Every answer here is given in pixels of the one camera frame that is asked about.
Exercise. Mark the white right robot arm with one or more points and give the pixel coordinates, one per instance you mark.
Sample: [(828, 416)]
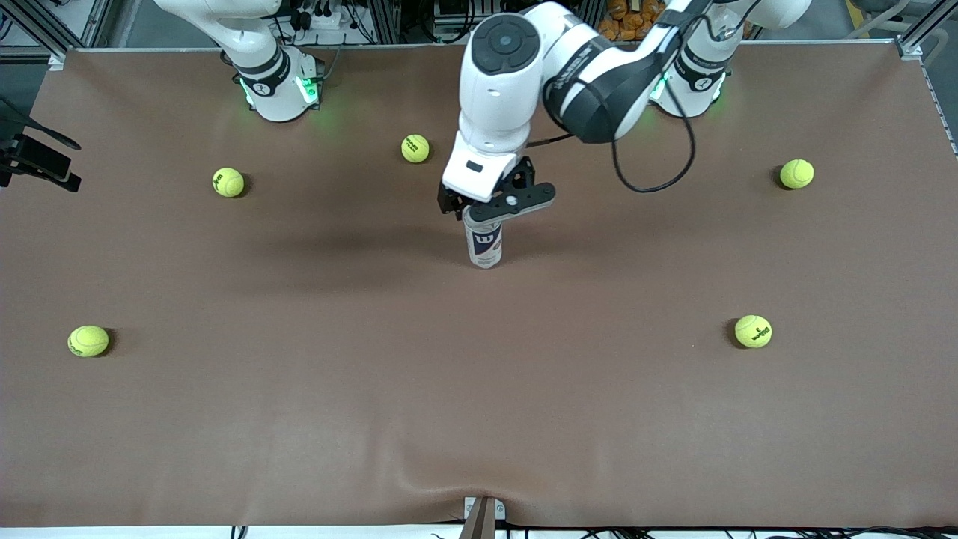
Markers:
[(273, 90)]

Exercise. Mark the brown table mat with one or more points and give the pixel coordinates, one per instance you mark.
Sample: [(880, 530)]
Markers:
[(479, 389)]

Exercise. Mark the aluminium frame post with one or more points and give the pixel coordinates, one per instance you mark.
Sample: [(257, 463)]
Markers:
[(45, 30), (917, 34), (385, 22)]

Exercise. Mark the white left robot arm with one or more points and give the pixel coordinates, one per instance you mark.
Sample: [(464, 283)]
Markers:
[(498, 90)]

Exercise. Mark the yellow tennis ball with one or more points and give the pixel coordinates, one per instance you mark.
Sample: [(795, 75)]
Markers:
[(796, 174), (228, 182), (753, 331), (88, 340), (415, 148)]

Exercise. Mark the white power strip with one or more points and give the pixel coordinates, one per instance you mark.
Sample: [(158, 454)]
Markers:
[(325, 19)]

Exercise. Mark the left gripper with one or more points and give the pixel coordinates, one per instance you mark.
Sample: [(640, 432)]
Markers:
[(450, 203)]

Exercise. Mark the pile of orange items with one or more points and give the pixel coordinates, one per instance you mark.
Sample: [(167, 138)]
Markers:
[(625, 26)]

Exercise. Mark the clear tennis ball can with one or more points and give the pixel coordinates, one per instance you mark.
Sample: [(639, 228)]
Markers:
[(485, 243)]

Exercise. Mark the metal table edge bracket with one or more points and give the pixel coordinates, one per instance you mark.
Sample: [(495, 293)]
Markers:
[(483, 513)]

